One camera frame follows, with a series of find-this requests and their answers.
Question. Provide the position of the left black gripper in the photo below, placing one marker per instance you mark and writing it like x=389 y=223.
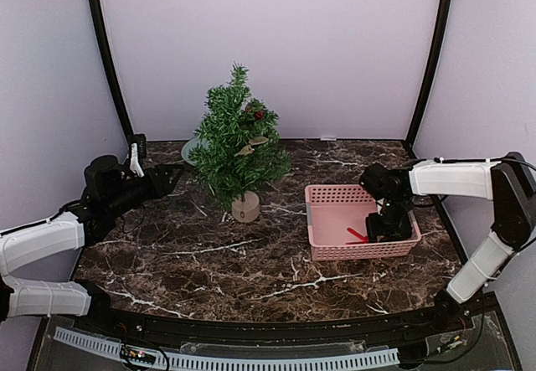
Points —
x=162 y=188

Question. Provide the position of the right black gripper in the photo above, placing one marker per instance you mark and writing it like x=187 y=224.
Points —
x=374 y=229

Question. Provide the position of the pink plastic basket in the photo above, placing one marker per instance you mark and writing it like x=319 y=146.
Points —
x=332 y=208

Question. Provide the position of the small green christmas tree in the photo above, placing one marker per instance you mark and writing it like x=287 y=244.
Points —
x=232 y=181

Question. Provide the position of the brown reindeer ornament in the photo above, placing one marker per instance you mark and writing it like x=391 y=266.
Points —
x=249 y=148

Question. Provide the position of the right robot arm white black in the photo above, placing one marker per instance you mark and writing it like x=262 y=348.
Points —
x=508 y=182

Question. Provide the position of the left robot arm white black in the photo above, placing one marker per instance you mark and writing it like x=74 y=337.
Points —
x=111 y=190

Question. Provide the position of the red ribbon bow ornament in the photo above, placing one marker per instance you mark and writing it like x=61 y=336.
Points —
x=358 y=239

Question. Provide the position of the pale green plate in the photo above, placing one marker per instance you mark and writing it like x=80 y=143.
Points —
x=186 y=152

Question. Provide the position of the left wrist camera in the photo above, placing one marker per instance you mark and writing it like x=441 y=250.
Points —
x=137 y=152

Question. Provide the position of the white slotted cable duct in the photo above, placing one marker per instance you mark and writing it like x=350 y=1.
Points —
x=140 y=358

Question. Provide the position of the black front rail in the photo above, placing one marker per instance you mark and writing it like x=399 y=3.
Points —
x=403 y=328

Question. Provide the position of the left black frame post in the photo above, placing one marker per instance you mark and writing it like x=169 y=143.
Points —
x=97 y=17

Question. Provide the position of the black frame post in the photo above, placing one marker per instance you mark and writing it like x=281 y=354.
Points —
x=97 y=17
x=432 y=62

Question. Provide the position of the right black frame post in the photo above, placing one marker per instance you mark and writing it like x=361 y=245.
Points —
x=432 y=62

